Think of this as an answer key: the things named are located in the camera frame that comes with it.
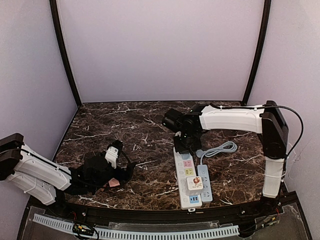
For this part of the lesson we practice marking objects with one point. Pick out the black front table rail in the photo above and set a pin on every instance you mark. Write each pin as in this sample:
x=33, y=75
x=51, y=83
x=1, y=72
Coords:
x=239, y=213

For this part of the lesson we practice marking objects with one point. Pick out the white slotted cable duct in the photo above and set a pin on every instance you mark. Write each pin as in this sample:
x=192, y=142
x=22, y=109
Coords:
x=102, y=233

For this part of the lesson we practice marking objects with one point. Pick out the left black frame post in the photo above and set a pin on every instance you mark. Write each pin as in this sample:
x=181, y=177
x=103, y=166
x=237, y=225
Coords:
x=63, y=52

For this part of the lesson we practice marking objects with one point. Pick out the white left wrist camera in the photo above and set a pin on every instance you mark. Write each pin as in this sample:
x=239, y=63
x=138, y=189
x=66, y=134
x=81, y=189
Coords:
x=113, y=152

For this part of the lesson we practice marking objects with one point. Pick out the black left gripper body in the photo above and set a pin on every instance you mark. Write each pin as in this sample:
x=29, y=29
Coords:
x=122, y=174

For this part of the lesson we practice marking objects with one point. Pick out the small green circuit board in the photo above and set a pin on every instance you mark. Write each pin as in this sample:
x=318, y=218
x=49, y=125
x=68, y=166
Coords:
x=82, y=230

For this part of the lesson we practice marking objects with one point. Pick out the right black frame post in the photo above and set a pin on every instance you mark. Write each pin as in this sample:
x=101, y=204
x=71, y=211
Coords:
x=258, y=51

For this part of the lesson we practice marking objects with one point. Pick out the small blue charger plug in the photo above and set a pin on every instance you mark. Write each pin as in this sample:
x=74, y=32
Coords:
x=186, y=156

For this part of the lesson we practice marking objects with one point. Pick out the white cube socket adapter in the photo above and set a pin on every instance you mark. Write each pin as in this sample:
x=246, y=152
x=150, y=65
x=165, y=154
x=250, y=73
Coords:
x=194, y=185

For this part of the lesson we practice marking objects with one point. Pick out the black frame post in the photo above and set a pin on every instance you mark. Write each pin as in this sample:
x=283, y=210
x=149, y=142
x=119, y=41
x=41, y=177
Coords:
x=258, y=51
x=63, y=52

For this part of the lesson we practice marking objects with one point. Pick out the white multicolour power strip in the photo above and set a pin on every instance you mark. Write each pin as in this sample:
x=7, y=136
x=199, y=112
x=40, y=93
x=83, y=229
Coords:
x=185, y=169

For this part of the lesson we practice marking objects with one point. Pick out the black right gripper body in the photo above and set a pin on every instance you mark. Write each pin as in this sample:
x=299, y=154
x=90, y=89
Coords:
x=185, y=145

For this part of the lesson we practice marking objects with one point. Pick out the small pink charger plug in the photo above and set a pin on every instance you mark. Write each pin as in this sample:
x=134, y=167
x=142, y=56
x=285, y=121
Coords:
x=113, y=183

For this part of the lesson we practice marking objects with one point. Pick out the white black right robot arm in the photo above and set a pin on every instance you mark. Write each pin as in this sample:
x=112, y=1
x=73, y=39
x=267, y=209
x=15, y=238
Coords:
x=240, y=146

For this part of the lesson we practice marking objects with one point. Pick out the light blue power strip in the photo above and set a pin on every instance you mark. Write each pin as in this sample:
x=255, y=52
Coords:
x=202, y=169

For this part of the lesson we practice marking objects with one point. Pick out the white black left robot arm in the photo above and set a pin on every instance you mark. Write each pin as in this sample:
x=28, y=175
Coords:
x=43, y=179

